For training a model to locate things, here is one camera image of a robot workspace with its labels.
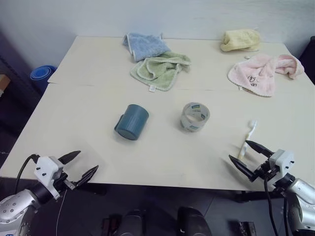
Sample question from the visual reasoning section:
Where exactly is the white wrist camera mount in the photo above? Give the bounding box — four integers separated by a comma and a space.
267, 148, 295, 185
34, 155, 65, 200

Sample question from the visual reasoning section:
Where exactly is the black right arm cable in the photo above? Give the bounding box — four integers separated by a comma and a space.
264, 178, 280, 236

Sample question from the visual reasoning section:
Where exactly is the white toothbrush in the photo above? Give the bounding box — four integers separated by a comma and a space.
237, 119, 258, 159

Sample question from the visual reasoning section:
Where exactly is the black table frame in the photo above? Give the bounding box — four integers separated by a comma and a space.
73, 182, 284, 204

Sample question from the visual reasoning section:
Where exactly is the pink towel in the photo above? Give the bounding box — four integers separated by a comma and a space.
227, 54, 306, 98

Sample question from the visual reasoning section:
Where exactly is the green towel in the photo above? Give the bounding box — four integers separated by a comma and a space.
129, 51, 192, 92

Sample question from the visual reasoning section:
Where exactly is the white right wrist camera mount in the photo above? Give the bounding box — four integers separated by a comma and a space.
267, 148, 295, 185

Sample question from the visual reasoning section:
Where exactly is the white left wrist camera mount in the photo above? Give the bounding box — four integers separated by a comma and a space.
34, 155, 65, 200

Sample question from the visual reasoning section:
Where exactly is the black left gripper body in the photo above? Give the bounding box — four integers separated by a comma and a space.
52, 169, 75, 194

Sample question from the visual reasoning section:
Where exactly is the blue towel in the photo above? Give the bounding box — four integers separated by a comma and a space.
122, 32, 172, 62

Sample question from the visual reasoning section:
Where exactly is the teal plastic cup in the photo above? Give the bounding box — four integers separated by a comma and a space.
113, 103, 150, 142

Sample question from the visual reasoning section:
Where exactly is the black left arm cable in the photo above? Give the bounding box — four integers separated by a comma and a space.
14, 154, 40, 195

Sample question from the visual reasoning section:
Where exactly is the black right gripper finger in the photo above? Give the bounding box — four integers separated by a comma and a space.
245, 140, 274, 159
228, 154, 257, 183

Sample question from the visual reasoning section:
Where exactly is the blue rolled mat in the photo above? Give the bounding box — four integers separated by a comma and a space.
30, 64, 58, 88

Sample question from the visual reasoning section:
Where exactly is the yellow towel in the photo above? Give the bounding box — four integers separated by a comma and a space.
220, 29, 261, 53

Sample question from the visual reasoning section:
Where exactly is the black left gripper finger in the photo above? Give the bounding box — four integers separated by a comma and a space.
59, 150, 82, 165
74, 165, 99, 189

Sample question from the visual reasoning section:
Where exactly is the clear packing tape roll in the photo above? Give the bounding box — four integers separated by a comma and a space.
178, 102, 211, 133

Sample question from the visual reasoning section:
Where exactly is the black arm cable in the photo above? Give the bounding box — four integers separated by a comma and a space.
14, 154, 40, 195
264, 178, 280, 236

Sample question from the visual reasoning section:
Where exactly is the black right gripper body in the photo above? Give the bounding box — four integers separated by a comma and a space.
254, 156, 280, 183

